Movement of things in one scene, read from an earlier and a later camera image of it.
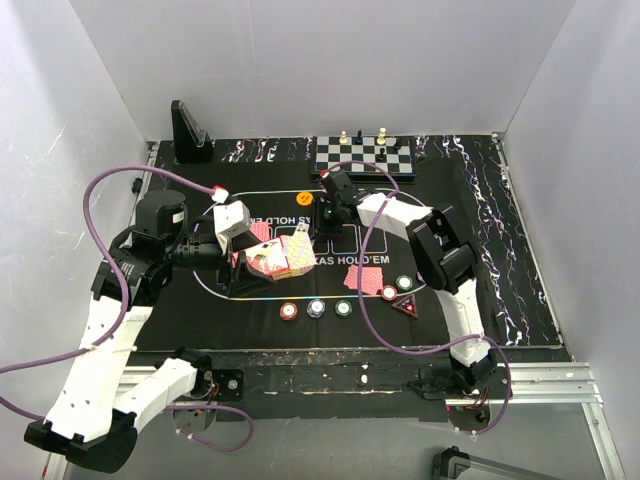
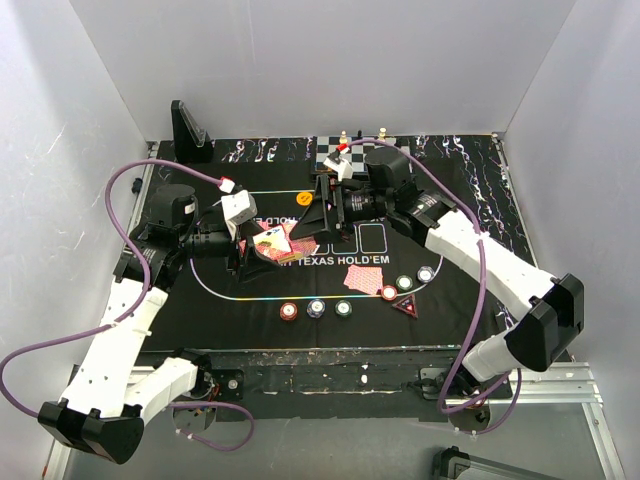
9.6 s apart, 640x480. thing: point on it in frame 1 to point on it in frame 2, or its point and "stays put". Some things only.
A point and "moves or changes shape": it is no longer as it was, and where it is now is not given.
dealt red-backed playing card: [372, 279] stays put
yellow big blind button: [304, 198] stays put
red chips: [389, 292] stays put
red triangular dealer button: [408, 304] stays put
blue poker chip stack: [316, 308] stays put
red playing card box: [269, 258] moves or changes shape
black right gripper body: [327, 217] to [367, 204]
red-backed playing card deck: [300, 254] moves or changes shape
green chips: [404, 282] stays put
